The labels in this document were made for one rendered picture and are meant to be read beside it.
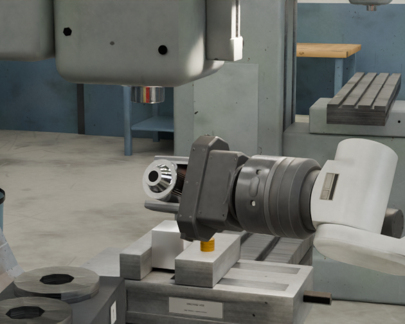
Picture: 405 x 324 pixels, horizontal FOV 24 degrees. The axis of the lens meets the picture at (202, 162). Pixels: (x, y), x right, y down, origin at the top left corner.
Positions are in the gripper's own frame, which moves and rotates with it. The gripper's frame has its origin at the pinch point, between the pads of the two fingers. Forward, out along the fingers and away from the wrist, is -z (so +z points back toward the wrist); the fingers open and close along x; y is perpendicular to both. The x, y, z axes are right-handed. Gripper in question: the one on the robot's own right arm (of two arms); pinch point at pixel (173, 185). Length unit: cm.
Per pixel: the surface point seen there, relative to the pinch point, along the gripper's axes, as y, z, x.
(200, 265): 25.0, -9.8, 7.0
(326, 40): 573, -272, -232
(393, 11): 577, -220, -258
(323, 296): 37.3, 4.6, 7.7
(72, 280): -12.6, -1.6, 13.5
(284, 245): 71, -21, -3
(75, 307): -15.2, 1.6, 16.1
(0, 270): 25, -48, 13
